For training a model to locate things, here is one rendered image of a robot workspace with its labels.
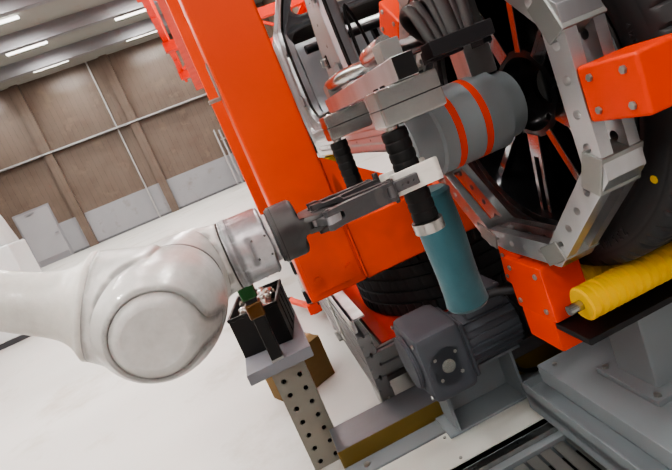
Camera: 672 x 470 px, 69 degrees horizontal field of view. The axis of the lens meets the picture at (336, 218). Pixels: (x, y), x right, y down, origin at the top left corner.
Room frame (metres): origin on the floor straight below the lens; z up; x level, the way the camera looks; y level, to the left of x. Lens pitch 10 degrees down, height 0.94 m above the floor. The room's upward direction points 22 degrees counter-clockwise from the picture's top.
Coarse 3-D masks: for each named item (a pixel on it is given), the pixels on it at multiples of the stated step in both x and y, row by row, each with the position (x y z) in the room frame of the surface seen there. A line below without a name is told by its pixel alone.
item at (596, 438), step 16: (528, 384) 1.10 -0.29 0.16; (544, 384) 1.09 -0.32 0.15; (528, 400) 1.10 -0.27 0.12; (544, 400) 1.01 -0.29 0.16; (560, 400) 1.01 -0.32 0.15; (544, 416) 1.04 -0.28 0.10; (560, 416) 0.96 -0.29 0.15; (576, 416) 0.95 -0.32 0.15; (592, 416) 0.93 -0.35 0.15; (576, 432) 0.92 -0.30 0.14; (592, 432) 0.86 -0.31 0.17; (608, 432) 0.87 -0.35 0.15; (592, 448) 0.87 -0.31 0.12; (608, 448) 0.82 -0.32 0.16; (624, 448) 0.82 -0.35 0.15; (640, 448) 0.81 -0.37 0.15; (608, 464) 0.84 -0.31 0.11; (624, 464) 0.78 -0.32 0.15; (640, 464) 0.78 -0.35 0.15; (656, 464) 0.76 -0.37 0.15
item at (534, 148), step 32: (480, 0) 0.93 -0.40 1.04; (512, 32) 0.85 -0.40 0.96; (448, 64) 1.08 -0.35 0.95; (512, 64) 0.91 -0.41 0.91; (544, 64) 0.80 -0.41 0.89; (544, 128) 0.85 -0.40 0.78; (480, 160) 1.07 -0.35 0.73; (512, 160) 1.00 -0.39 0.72; (544, 160) 0.88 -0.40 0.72; (576, 160) 0.80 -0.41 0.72; (512, 192) 1.00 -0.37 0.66; (544, 192) 0.92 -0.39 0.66
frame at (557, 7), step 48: (528, 0) 0.64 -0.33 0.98; (576, 0) 0.59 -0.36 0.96; (576, 48) 0.59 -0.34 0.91; (576, 96) 0.60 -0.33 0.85; (576, 144) 0.62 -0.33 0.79; (624, 144) 0.60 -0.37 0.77; (480, 192) 1.02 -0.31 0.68; (576, 192) 0.65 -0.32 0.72; (624, 192) 0.63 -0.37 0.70; (528, 240) 0.81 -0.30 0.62; (576, 240) 0.69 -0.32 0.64
